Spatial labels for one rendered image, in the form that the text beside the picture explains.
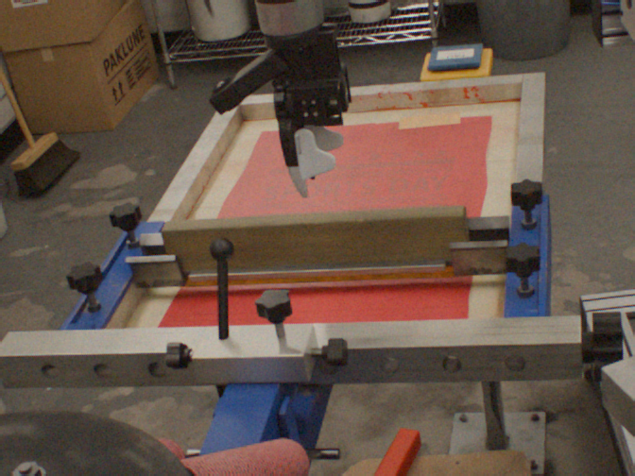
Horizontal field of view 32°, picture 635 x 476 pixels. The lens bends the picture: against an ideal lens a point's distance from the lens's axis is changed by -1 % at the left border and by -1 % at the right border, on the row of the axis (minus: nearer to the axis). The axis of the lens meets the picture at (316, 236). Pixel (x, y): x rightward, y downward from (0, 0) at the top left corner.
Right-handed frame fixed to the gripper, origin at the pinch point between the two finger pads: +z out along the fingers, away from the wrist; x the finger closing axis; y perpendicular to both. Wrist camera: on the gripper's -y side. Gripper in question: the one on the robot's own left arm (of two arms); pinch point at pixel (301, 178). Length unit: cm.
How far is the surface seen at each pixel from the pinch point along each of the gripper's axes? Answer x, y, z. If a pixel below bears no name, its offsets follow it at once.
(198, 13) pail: 332, -125, 82
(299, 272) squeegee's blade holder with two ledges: -2.3, -2.0, 12.4
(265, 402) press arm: -35.4, 1.6, 7.7
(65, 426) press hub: -71, 1, -19
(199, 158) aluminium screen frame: 35.5, -26.4, 12.8
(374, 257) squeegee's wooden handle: -1.2, 8.0, 11.3
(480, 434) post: 81, 10, 111
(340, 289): -0.9, 2.8, 16.2
